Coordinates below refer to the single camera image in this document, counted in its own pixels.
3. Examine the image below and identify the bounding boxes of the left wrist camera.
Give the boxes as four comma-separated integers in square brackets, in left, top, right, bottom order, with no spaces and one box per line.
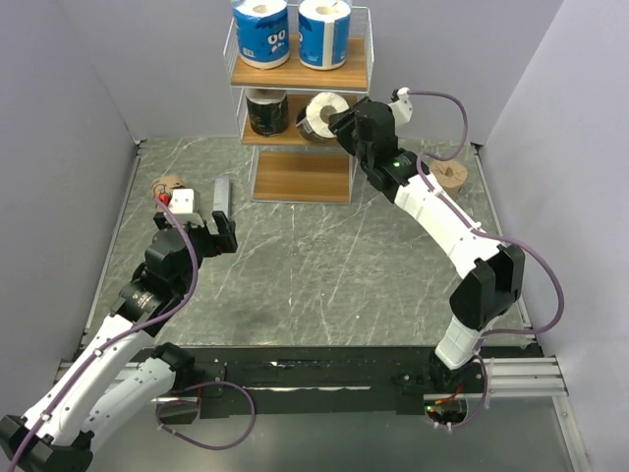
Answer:
[154,188,205,229]

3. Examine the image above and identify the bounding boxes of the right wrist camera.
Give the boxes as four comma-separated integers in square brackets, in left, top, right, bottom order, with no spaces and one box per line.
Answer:
[388,88,413,127]

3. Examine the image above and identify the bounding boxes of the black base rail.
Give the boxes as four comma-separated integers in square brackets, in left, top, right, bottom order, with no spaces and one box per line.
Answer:
[73,343,544,419]

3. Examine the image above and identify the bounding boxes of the blue cartoon paper towel roll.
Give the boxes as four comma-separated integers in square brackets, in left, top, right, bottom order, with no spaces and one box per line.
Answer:
[231,0,290,70]

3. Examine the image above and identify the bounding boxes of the wire shelf with wooden boards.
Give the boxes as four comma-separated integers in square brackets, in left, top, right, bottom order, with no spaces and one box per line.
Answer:
[223,1,373,204]

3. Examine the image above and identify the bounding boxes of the blue-wrapped paper towel roll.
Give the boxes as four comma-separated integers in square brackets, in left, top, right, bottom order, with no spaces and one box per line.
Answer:
[298,0,352,71]

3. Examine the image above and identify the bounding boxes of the silver Protefix box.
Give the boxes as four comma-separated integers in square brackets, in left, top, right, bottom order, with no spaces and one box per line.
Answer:
[212,173,232,217]

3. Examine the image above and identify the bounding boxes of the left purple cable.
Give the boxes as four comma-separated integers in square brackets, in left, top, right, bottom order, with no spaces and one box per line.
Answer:
[4,196,257,472]

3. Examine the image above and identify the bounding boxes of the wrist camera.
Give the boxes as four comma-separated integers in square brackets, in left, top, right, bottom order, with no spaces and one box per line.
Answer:
[388,88,413,127]
[154,188,205,229]

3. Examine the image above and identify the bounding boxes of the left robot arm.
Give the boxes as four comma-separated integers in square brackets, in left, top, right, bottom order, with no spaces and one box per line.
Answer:
[1,211,238,471]

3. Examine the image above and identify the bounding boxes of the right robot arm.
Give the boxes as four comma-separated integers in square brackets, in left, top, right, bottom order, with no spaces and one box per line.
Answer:
[328,98,526,392]

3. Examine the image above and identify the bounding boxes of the brown paper roll with drawing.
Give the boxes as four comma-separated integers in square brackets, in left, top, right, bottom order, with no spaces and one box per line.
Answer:
[151,174,193,208]

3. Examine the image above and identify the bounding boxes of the black-wrapped paper roll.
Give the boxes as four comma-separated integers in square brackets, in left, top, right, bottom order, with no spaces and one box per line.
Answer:
[245,88,289,137]
[296,92,350,143]

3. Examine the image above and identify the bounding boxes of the brown paper roll with label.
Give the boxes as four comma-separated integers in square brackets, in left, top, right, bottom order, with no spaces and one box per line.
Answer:
[429,159,468,200]

